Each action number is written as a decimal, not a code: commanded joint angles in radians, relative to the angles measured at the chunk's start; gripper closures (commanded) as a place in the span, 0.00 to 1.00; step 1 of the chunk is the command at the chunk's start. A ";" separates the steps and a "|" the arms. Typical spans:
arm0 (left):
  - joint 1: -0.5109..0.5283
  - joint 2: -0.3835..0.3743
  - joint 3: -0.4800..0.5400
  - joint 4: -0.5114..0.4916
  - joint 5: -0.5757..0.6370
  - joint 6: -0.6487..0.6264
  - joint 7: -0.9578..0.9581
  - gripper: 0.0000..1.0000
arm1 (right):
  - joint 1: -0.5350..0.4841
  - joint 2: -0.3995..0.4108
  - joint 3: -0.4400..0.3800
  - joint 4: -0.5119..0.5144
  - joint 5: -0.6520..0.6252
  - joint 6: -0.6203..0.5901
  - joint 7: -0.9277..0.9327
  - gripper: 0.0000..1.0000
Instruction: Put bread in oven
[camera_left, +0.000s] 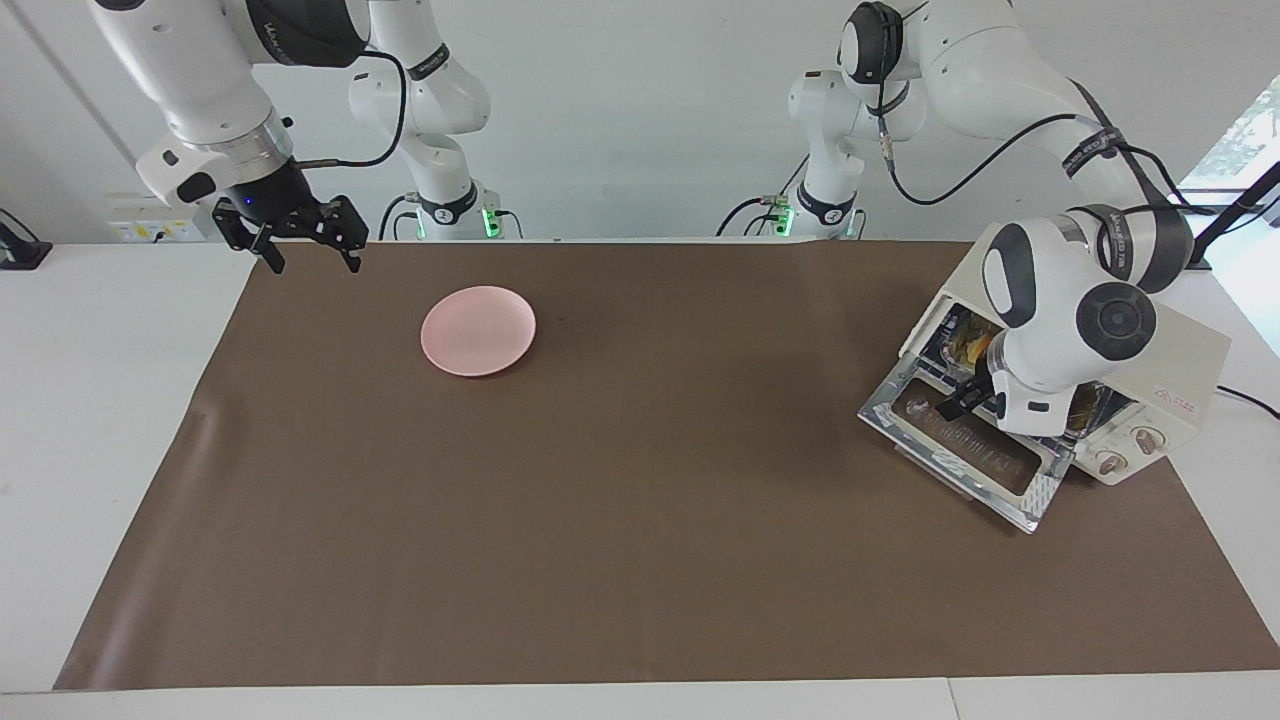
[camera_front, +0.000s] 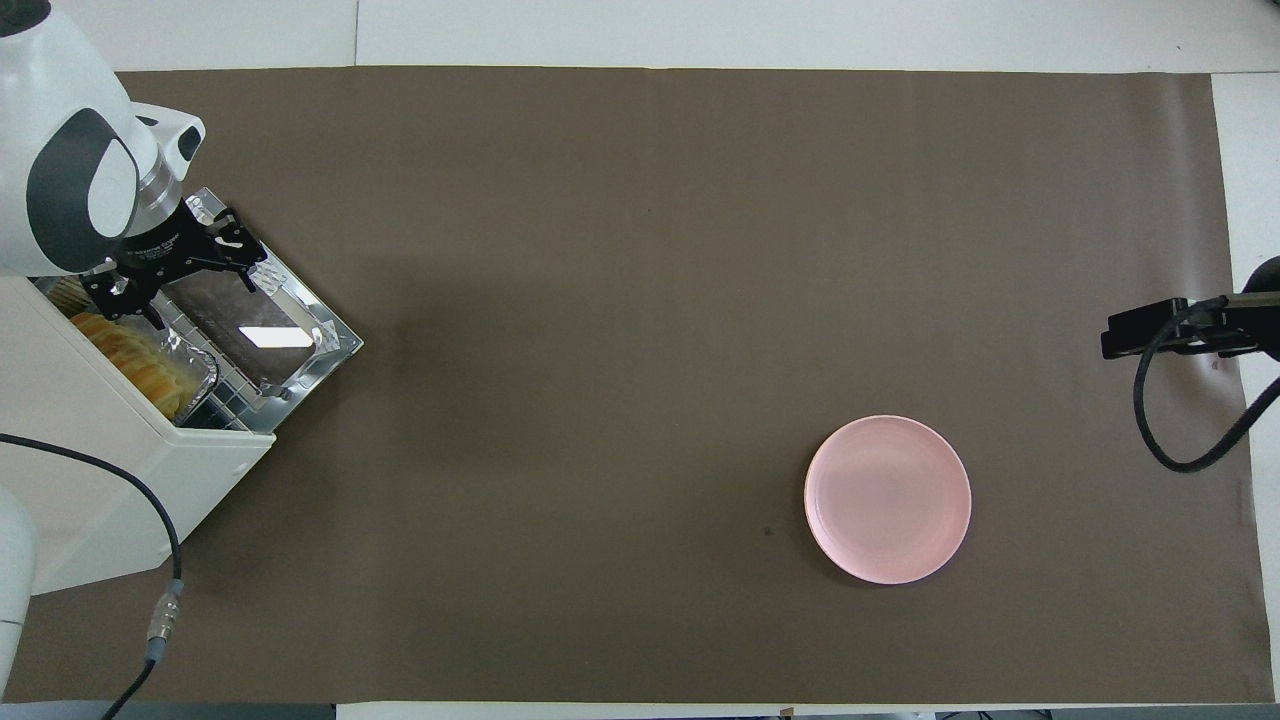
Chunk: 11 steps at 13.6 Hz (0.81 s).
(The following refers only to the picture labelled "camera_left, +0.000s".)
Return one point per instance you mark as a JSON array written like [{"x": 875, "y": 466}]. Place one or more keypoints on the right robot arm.
[{"x": 200, "y": 70}]

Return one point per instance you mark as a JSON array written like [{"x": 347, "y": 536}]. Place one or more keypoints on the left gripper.
[{"x": 985, "y": 392}]

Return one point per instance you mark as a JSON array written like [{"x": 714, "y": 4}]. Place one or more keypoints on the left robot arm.
[{"x": 1000, "y": 70}]

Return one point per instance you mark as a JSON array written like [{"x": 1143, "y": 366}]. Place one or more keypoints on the white toaster oven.
[{"x": 1170, "y": 370}]

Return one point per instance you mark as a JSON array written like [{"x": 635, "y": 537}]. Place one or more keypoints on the white wall socket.
[{"x": 150, "y": 228}]

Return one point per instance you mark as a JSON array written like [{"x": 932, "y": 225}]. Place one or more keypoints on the pink round plate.
[{"x": 478, "y": 330}]

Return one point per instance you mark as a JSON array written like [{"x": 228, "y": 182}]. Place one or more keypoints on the window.
[{"x": 1245, "y": 130}]

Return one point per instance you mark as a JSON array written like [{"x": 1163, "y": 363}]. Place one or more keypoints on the black stand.
[
  {"x": 1235, "y": 215},
  {"x": 20, "y": 250}
]

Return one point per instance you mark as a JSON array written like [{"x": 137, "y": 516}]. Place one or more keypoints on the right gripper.
[{"x": 270, "y": 195}]

